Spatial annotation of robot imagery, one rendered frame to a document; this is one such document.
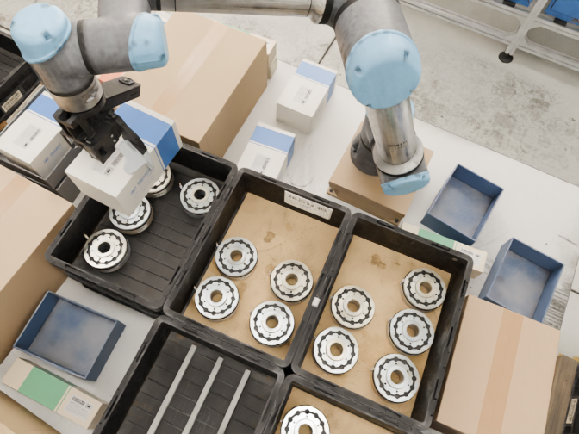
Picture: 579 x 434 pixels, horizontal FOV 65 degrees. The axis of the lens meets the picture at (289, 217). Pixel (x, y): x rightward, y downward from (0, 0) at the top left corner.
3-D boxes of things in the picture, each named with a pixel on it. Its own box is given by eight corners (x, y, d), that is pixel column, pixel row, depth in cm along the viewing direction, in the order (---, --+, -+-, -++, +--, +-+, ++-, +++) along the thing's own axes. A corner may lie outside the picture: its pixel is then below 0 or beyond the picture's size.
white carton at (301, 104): (301, 77, 154) (303, 58, 146) (334, 89, 152) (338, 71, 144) (276, 120, 146) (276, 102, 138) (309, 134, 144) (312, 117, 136)
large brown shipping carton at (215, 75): (189, 55, 156) (178, 6, 138) (267, 86, 152) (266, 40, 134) (123, 142, 141) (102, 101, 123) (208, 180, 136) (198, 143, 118)
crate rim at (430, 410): (351, 213, 111) (353, 209, 108) (471, 260, 107) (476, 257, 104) (288, 371, 95) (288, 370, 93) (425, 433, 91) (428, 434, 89)
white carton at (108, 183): (138, 123, 103) (126, 97, 95) (183, 145, 101) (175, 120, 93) (82, 192, 95) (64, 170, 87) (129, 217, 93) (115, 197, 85)
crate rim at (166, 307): (240, 170, 115) (240, 164, 112) (351, 213, 111) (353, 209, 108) (161, 314, 99) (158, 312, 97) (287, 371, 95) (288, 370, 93)
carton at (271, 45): (202, 45, 151) (200, 30, 145) (211, 32, 153) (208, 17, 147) (269, 68, 147) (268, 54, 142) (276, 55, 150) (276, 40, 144)
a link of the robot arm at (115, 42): (156, -19, 65) (77, -12, 64) (159, 40, 61) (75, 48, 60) (168, 25, 72) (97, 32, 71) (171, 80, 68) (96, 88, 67)
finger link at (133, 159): (139, 188, 89) (103, 156, 83) (156, 164, 91) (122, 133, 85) (147, 189, 87) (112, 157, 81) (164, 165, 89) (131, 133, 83)
